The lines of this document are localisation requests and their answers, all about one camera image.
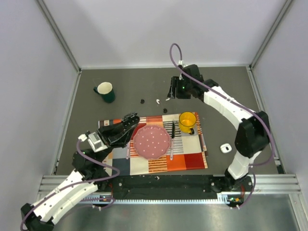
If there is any colourful patchwork placemat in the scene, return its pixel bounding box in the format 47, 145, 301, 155
103, 114, 208, 176

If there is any pink handled fork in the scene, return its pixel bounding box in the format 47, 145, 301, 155
126, 142, 131, 160

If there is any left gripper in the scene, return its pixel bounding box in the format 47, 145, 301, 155
96, 117, 138, 164

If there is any dark green mug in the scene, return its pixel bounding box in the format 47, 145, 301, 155
93, 82, 116, 103

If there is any pink dotted plate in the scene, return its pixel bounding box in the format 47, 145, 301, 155
133, 125, 171, 160

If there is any yellow enamel mug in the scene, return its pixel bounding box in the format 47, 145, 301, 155
179, 112, 197, 135

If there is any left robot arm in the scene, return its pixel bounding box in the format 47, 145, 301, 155
20, 119, 138, 231

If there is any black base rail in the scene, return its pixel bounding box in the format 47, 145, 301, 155
111, 175, 230, 199

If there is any black earbud charging case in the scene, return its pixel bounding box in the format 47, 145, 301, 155
122, 112, 140, 126

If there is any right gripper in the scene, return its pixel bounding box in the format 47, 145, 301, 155
168, 77, 193, 99

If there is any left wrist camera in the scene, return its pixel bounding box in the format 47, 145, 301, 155
86, 132, 107, 153

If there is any black knife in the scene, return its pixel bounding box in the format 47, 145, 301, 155
171, 120, 175, 139

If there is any grey cable duct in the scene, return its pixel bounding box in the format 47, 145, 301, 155
79, 194, 244, 205

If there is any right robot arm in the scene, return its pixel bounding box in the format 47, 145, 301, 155
167, 64, 270, 191

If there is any white earbud case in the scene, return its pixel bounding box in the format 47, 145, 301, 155
220, 143, 232, 154

